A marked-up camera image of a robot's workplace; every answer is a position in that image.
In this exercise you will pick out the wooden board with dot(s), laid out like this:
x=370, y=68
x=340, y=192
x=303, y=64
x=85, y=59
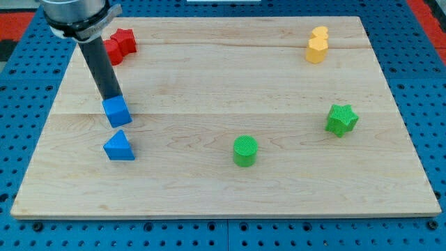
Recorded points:
x=195, y=85

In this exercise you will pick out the green circle block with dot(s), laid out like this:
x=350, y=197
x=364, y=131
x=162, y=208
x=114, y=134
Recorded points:
x=245, y=148

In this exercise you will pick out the yellow hexagon block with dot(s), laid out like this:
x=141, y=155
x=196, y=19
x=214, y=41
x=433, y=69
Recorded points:
x=317, y=50

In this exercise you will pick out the green star block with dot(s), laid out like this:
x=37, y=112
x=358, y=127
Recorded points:
x=341, y=119

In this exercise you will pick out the red star block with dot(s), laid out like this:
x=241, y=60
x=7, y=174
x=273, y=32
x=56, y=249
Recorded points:
x=126, y=41

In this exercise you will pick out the blue cube block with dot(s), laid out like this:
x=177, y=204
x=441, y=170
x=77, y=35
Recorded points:
x=116, y=110

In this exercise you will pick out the yellow heart block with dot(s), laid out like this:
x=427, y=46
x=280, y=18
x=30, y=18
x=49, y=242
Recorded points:
x=320, y=32

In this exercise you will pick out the blue triangle block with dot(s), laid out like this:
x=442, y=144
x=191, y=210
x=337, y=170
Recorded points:
x=118, y=147

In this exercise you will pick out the red round block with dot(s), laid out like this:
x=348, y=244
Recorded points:
x=113, y=51

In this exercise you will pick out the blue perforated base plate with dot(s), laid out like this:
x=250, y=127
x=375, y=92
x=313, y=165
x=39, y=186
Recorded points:
x=409, y=42

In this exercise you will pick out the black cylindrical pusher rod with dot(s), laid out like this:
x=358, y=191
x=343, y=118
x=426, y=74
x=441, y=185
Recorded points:
x=100, y=66

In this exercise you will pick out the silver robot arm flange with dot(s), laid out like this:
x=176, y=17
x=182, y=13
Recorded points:
x=81, y=20

